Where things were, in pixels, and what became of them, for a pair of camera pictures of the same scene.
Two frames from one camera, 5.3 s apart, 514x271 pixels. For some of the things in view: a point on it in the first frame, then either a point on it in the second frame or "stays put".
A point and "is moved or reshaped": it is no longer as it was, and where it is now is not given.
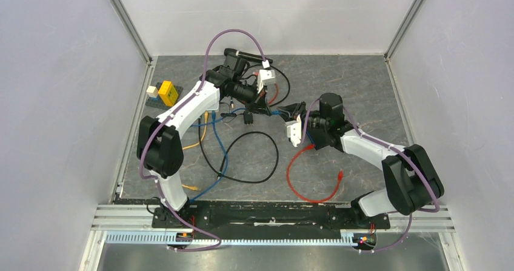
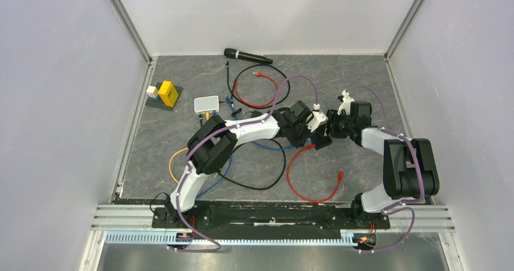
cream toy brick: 152,91 stays put
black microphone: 240,54 stays put
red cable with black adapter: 340,176 stays put
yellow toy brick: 168,93 stays put
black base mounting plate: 269,217 stays put
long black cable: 229,148 is moved or reshaped
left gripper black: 260,106 -> 300,143
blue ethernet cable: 276,113 is moved or reshaped
